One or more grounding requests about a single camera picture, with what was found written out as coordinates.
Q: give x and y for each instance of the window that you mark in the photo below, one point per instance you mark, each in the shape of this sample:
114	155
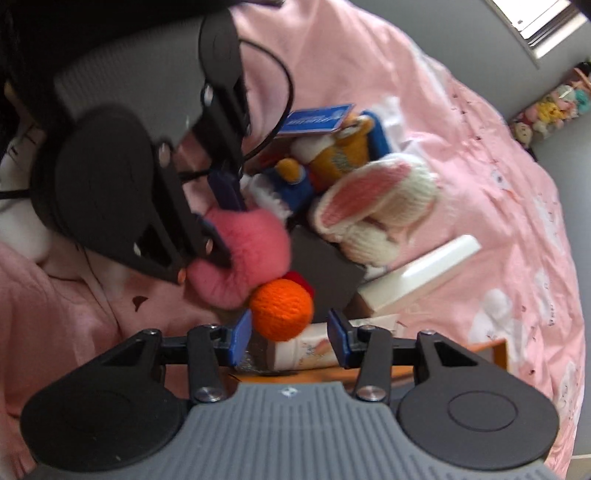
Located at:
545	18

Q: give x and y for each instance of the orange blue plush toy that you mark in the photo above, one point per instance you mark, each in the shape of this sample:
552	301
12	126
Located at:
341	152

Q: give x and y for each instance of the black textured box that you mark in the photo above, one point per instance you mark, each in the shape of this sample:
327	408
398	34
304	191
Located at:
328	277

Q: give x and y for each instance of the orange cardboard box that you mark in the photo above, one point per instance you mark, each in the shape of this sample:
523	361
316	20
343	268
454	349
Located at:
496	353

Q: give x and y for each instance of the pink fluffy pompom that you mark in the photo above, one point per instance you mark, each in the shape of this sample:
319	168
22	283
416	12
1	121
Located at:
249	258

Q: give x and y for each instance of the blue hang tag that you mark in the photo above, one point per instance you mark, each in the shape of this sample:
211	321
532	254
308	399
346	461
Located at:
314	120

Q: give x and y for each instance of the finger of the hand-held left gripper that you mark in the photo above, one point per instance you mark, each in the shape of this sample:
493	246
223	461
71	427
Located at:
203	244
226	189

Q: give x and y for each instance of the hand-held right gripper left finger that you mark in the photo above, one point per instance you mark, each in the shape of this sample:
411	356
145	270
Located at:
240	339

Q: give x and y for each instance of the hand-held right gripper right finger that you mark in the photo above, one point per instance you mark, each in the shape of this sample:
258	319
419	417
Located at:
339	344

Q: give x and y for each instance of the pink cloud print blanket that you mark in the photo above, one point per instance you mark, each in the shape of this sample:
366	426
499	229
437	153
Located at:
415	115

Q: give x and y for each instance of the long white box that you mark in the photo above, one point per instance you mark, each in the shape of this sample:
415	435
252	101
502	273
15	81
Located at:
415	277

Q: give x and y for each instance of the orange crochet ball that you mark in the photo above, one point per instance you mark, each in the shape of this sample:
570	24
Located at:
281	309

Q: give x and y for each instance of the tall tube of plush toys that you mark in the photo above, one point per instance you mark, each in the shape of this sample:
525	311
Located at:
554	108

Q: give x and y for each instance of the red green crochet toy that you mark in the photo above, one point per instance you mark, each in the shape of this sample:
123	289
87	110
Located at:
300	280

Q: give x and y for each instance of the white pink crochet bunny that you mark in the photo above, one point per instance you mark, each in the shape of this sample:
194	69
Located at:
369	189

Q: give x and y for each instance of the white hand cream tube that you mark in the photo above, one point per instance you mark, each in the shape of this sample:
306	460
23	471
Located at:
304	350

